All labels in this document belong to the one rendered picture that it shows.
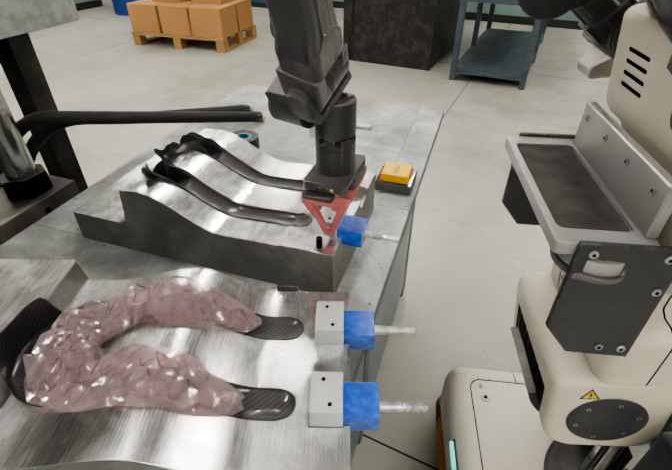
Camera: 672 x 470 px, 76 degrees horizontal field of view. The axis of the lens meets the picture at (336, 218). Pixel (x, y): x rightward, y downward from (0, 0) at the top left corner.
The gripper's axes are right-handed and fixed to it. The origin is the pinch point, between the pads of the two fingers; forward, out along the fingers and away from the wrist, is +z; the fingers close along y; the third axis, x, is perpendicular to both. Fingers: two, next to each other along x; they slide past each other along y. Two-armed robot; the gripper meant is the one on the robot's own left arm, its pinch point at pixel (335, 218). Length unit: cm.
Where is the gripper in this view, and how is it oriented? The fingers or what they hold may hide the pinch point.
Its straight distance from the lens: 68.7
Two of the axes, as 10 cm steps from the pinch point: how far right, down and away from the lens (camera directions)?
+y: -3.2, 5.5, -7.7
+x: 9.5, 1.8, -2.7
